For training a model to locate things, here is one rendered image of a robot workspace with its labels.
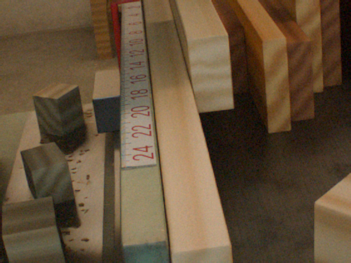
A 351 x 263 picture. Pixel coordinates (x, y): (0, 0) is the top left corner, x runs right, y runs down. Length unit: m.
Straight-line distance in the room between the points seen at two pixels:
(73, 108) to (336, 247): 0.44
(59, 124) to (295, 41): 0.33
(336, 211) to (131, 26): 0.21
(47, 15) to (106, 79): 3.34
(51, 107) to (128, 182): 0.42
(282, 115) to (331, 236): 0.14
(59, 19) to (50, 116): 3.32
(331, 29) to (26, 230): 0.24
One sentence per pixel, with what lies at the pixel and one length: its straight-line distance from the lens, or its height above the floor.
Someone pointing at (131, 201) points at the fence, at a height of 0.96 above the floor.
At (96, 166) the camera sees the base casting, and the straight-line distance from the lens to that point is 0.61.
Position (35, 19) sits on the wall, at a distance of 4.01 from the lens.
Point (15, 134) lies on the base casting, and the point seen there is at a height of 0.80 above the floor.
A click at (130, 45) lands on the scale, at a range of 0.40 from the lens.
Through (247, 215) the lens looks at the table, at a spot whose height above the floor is 0.90.
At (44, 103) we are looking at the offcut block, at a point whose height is 0.83.
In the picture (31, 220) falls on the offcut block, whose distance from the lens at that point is 0.47.
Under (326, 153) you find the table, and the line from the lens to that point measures 0.38.
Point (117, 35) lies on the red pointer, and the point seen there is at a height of 0.94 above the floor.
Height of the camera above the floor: 1.08
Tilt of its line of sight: 25 degrees down
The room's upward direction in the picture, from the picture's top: 7 degrees counter-clockwise
